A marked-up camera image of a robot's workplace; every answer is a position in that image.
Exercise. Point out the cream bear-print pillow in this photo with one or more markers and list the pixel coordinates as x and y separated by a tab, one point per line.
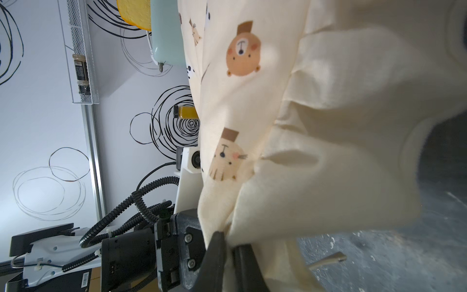
313	116

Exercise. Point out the yellow juice bottle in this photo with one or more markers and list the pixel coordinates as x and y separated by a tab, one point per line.
185	112

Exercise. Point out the right yellow toast slice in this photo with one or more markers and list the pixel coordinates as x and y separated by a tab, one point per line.
136	12

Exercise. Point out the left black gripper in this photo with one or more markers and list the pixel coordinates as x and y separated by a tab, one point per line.
184	264

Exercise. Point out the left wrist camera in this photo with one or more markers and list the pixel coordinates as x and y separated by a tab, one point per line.
188	158

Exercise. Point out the white wire wall shelf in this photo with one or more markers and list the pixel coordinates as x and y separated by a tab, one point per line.
77	40

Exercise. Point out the dark bottle in shelf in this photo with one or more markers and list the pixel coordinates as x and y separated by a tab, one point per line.
81	71

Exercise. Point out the mint green toaster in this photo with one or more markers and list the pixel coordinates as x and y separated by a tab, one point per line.
167	42

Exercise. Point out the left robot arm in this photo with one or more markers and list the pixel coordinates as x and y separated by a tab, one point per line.
123	260

